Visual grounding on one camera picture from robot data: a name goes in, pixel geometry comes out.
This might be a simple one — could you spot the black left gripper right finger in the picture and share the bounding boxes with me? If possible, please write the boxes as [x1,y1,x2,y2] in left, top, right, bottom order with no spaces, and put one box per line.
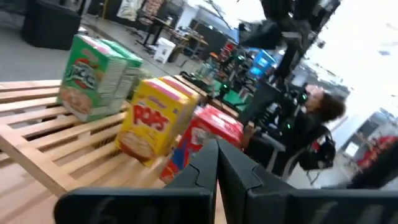
[217,139,398,224]

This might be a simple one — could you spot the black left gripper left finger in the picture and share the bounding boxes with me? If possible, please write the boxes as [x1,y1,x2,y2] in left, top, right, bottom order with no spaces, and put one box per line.
[53,139,220,224]

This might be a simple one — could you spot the red Froot Loops cereal box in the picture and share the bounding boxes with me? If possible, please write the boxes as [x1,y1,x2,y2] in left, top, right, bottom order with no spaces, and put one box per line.
[198,104,246,149]
[159,107,237,185]

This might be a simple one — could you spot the yellow Corn Pops cereal box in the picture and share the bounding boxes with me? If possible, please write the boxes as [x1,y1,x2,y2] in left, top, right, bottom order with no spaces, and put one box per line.
[114,77,192,167]
[158,75,201,126]

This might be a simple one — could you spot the wooden slatted shelf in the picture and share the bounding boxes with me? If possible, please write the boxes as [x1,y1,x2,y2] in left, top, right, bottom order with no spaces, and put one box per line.
[0,74,240,199]

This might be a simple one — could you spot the green Apple Jacks cereal box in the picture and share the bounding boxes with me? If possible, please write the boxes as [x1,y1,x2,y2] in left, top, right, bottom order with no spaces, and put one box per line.
[99,39,145,108]
[57,34,129,123]

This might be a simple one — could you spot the blue crate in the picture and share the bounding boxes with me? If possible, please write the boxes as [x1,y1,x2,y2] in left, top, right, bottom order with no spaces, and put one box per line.
[249,49,277,77]

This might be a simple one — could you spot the black and red backpack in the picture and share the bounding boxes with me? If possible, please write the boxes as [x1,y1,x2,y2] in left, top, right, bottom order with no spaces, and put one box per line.
[297,133,338,172]

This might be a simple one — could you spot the person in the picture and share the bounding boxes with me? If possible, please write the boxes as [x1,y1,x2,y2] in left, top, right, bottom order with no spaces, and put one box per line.
[279,83,348,175]

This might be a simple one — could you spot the white bin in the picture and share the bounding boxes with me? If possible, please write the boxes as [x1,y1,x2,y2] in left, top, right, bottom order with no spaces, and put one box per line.
[153,37,177,65]

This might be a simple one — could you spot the black cabinet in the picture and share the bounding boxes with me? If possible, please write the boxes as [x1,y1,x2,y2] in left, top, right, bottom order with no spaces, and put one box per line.
[21,0,83,52]

